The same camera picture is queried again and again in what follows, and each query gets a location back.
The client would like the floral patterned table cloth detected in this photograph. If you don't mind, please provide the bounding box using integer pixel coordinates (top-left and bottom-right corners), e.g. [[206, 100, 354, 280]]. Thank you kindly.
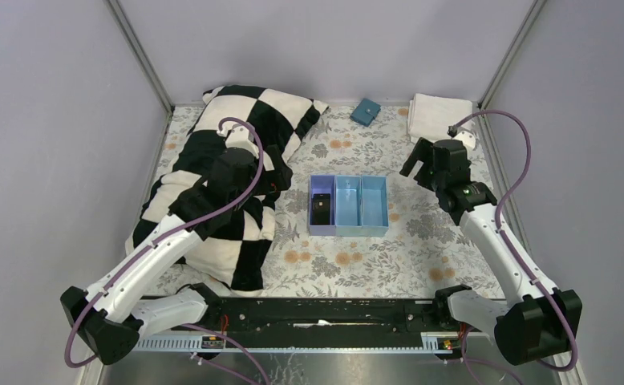
[[120, 103, 507, 301]]

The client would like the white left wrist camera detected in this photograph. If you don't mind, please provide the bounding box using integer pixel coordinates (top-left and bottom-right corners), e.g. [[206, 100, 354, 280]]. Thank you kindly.
[[217, 122, 258, 156]]

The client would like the black small device in tray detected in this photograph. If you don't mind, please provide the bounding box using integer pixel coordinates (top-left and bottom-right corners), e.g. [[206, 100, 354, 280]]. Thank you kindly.
[[310, 193, 332, 225]]

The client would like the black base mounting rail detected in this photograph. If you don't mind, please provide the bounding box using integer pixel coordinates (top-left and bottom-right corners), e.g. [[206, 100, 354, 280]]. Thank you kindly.
[[169, 283, 472, 351]]

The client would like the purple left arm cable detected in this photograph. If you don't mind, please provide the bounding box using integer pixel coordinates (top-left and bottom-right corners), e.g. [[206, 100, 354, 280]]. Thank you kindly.
[[63, 116, 265, 370]]

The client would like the black white checkered pillow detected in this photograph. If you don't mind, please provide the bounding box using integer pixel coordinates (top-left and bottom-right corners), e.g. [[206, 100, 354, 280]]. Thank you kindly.
[[125, 84, 328, 297]]

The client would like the folded white towel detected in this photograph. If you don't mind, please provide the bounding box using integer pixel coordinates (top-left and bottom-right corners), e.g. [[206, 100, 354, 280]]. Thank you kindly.
[[407, 93, 473, 144]]

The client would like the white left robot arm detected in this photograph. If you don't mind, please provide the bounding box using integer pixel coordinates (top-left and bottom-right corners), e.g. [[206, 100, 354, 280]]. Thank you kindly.
[[60, 138, 292, 365]]

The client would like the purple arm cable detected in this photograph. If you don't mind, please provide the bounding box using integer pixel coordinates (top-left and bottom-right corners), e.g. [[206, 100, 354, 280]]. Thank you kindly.
[[63, 116, 265, 370], [448, 109, 580, 373]]

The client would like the teal card holder wallet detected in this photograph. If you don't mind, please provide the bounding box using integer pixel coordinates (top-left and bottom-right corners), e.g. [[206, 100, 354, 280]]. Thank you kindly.
[[350, 98, 381, 127]]

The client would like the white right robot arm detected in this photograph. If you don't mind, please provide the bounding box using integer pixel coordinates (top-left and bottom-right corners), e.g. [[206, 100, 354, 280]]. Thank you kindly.
[[400, 138, 582, 366]]

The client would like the blue three-compartment tray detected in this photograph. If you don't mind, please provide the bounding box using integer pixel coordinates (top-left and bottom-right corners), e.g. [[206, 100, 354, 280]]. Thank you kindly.
[[307, 175, 389, 237]]

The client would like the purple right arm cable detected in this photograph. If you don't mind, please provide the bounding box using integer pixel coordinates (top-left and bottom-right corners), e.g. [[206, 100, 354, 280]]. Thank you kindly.
[[448, 109, 580, 373]]

